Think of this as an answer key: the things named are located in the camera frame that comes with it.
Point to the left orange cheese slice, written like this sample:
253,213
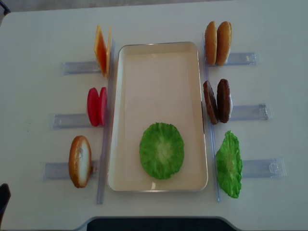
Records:
100,50

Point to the bun slice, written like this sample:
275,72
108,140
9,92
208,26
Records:
224,37
211,43

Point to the left bun slice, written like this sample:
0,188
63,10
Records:
211,43

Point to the clear patty holder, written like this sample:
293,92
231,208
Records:
249,112

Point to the brown meat patty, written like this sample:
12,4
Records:
210,102
223,101

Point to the black object left edge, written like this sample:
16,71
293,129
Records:
5,195

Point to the clear bread holder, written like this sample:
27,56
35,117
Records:
60,171

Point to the green lettuce leaf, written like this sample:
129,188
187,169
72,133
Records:
161,150
230,165

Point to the clear lettuce holder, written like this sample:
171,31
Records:
266,168

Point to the right brown meat patty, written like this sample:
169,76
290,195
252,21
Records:
223,101

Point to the left brown meat patty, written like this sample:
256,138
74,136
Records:
210,102

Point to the upright bread slice left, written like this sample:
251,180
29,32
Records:
80,161

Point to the dark base bottom edge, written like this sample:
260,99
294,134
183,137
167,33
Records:
158,224

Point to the right bun slice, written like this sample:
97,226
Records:
224,37

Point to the long clear rail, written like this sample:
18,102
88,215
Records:
211,130
105,146

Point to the clear bun holder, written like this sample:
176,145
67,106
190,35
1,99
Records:
244,58

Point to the white rectangular tray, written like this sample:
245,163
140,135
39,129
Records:
157,83

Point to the dark object top left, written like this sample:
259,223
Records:
5,7

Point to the clear tomato holder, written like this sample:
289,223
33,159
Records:
62,121

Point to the left long clear rail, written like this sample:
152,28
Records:
105,146

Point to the clear cheese holder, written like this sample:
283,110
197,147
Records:
71,68

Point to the right long clear rail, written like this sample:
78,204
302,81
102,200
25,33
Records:
211,130

